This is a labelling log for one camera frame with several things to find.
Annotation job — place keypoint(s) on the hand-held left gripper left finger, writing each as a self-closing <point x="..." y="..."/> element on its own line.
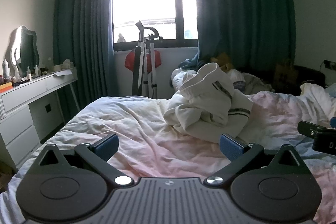
<point x="106" y="147"/>

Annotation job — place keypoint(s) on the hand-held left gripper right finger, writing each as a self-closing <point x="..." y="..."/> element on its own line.
<point x="231" y="148"/>

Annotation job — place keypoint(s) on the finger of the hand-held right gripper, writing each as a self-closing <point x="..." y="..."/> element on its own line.
<point x="333" y="120"/>
<point x="308" y="127"/>

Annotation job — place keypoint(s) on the white garment with dark stripes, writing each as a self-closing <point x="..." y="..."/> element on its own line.
<point x="199" y="108"/>

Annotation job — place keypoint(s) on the pile of pale clothes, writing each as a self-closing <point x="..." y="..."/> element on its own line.
<point x="252" y="81"/>

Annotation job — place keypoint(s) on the pastel tie-dye duvet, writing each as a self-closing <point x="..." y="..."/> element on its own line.
<point x="126" y="129"/>

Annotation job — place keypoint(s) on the black armchair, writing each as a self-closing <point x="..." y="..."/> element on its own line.
<point x="309" y="75"/>

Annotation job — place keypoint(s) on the brown bag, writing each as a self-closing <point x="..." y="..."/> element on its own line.
<point x="285" y="74"/>

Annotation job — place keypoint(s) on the white quilt bundle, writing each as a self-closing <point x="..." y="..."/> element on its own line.
<point x="183" y="79"/>

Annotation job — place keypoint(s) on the black folded stand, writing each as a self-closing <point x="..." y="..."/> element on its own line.
<point x="136" y="69"/>

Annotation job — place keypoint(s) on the white paper sheet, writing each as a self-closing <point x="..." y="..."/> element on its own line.
<point x="64" y="72"/>

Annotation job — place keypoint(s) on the yellow plush toy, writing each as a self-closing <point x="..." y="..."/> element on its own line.
<point x="223" y="60"/>

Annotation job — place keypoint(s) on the white dressing table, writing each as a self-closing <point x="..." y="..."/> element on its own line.
<point x="26" y="108"/>

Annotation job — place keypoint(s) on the red bag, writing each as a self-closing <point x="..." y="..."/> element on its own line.
<point x="130" y="61"/>

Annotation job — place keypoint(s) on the white legged tripod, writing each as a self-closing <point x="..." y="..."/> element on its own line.
<point x="151" y="66"/>

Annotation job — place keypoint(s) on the tissue box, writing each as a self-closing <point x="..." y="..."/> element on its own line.
<point x="64" y="64"/>

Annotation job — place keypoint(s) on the blue cloth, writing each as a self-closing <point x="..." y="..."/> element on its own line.
<point x="190" y="61"/>

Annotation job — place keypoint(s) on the small white bottle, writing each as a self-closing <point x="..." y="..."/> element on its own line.
<point x="16" y="73"/>
<point x="29" y="75"/>
<point x="36" y="71"/>

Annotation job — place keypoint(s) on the orange box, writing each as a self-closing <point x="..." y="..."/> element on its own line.
<point x="5" y="86"/>

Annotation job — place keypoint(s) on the dark teal curtain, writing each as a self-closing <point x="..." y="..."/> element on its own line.
<point x="244" y="8"/>
<point x="81" y="29"/>

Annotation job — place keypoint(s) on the tall white bottle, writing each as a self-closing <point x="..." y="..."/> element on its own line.
<point x="6" y="69"/>

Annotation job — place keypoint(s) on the wavy framed mirror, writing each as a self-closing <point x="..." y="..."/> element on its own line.
<point x="26" y="48"/>

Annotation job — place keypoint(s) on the wall socket with plug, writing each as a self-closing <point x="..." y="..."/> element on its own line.
<point x="330" y="64"/>

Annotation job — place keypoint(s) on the black wall socket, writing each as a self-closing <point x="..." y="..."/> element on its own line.
<point x="47" y="108"/>

